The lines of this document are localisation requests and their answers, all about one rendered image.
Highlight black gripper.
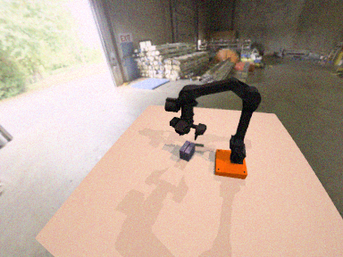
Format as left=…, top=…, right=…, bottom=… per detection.
left=170, top=113, right=206, bottom=141

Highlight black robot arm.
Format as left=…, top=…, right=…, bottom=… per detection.
left=164, top=77, right=262, bottom=165

